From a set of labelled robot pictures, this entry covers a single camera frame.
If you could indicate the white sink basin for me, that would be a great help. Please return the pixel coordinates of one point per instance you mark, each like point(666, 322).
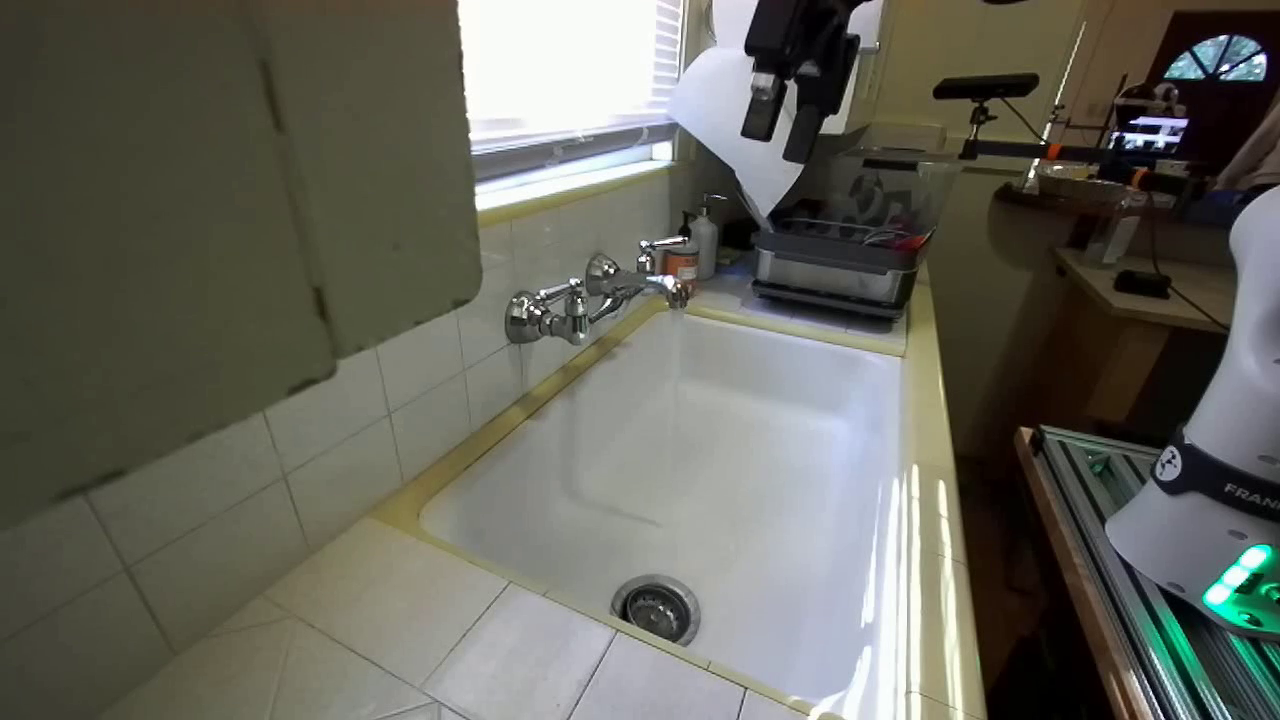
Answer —
point(704, 493)

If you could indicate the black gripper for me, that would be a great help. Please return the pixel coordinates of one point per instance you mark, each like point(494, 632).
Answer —
point(805, 35)

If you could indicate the small white bottle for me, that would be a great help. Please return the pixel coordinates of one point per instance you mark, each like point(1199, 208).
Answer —
point(704, 241)

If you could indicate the beige cabinet door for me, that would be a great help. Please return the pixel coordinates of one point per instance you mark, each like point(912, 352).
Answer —
point(387, 163)
point(135, 241)

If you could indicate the small black device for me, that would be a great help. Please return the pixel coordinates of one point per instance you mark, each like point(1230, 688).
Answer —
point(1141, 283)

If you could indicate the lit monitor screen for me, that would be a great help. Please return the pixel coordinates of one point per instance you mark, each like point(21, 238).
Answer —
point(1150, 132)

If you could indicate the black camera bar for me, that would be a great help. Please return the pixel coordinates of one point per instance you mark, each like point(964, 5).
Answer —
point(986, 85)

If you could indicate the metal drain strainer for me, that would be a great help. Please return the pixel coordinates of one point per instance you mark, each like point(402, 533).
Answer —
point(652, 609)

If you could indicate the chrome faucet body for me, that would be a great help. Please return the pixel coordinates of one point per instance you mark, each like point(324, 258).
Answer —
point(586, 289)

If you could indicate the aluminium robot mount table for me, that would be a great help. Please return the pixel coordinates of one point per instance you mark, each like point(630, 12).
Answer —
point(1113, 561)

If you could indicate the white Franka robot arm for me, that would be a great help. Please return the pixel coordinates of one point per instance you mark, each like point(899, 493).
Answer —
point(1242, 400)

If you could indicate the bright window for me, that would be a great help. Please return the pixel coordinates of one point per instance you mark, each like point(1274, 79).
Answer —
point(562, 66)

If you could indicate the door with arched window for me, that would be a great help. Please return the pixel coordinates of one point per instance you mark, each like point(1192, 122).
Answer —
point(1220, 66)

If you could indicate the wooden desk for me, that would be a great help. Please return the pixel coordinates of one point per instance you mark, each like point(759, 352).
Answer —
point(1134, 322)

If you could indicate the orange label bottle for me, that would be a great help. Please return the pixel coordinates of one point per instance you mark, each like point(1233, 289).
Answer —
point(683, 262)

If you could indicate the white pole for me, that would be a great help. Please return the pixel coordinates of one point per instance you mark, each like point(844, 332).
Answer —
point(1054, 113)

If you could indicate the grey dish rack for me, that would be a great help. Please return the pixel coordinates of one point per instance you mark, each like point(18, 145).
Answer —
point(833, 262)

